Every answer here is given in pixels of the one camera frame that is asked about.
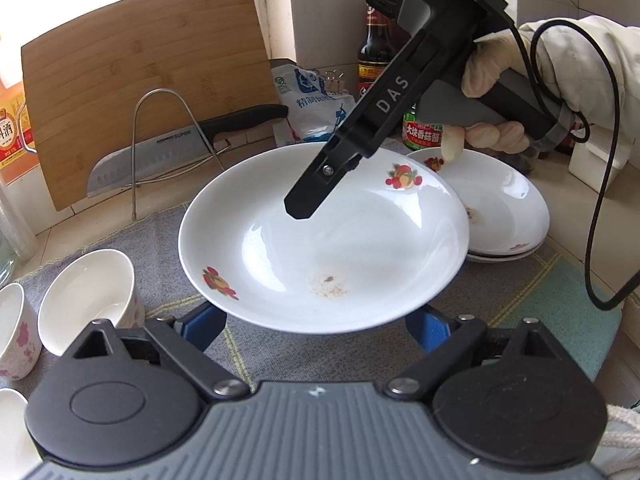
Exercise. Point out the person's beige jacket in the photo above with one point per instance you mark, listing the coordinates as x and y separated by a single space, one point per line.
622 440

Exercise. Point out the grey checked mat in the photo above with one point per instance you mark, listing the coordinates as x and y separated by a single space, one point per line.
150 240

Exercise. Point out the white plastic box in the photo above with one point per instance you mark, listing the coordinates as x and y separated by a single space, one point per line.
595 170

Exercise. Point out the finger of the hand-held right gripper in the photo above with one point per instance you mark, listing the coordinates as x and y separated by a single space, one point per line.
315 190

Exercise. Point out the white plate with centre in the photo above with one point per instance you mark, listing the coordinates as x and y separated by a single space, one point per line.
280 250

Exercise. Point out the white plate with fruit print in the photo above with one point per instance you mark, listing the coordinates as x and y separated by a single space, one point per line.
500 200
500 258

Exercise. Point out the bamboo cutting board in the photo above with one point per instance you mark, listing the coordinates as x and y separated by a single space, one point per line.
150 60

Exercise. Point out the person's right hand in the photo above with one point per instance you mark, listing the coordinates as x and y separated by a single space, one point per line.
492 60

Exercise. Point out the green lidded sauce jar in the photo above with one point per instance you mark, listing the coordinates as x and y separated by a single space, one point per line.
422 132

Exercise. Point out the bunch of binder clips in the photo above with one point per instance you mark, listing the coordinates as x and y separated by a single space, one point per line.
334 82

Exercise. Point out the yellow cooking wine jug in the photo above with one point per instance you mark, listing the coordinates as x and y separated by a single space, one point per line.
12 135

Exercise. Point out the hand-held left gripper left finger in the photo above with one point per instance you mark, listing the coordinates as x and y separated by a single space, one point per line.
202 322

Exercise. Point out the dark vinegar bottle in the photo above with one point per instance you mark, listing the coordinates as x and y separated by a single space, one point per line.
372 55

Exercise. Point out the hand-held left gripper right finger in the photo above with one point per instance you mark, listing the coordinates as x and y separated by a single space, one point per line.
425 327

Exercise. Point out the white and blue salt bag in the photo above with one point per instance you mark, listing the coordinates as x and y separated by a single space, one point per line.
310 110

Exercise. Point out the plain white bowl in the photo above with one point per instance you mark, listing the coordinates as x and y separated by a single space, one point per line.
10 435

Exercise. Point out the white bowl with pink flowers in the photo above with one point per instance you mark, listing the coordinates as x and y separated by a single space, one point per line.
20 340
85 295

